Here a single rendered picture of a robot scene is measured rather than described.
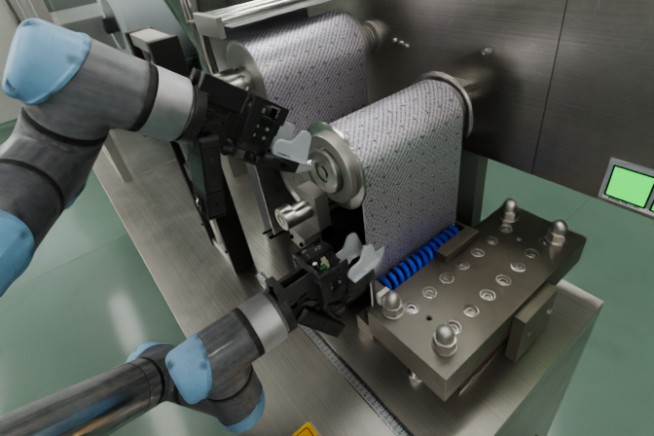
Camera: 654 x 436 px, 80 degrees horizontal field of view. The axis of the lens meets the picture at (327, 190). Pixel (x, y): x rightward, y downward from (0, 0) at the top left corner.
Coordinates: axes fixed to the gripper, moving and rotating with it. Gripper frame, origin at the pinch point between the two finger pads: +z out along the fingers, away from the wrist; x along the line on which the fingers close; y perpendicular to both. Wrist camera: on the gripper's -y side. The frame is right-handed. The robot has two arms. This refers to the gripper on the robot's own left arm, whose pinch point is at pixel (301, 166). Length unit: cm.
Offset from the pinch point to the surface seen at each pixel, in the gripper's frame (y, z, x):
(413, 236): -4.8, 24.5, -8.0
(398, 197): 1.3, 14.8, -8.0
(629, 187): 16.9, 32.9, -31.8
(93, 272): -130, 41, 186
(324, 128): 6.6, 0.2, -1.1
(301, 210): -7.0, 4.2, 0.7
